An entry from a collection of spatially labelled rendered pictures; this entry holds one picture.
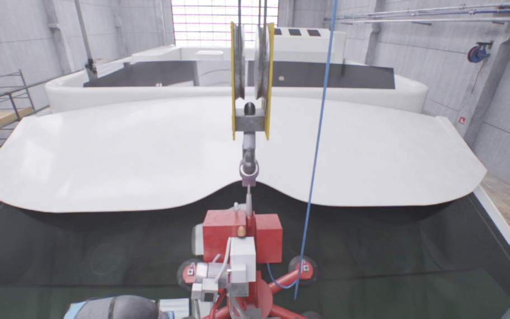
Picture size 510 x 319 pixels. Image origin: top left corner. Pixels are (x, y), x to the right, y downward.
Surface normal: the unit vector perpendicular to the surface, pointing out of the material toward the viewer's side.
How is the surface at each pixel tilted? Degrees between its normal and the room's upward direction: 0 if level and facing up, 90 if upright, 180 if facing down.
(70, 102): 90
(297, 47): 61
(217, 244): 70
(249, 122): 90
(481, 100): 90
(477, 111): 90
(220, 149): 21
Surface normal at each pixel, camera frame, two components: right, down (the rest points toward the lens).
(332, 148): 0.08, -0.66
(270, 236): 0.06, 0.18
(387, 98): 0.06, 0.47
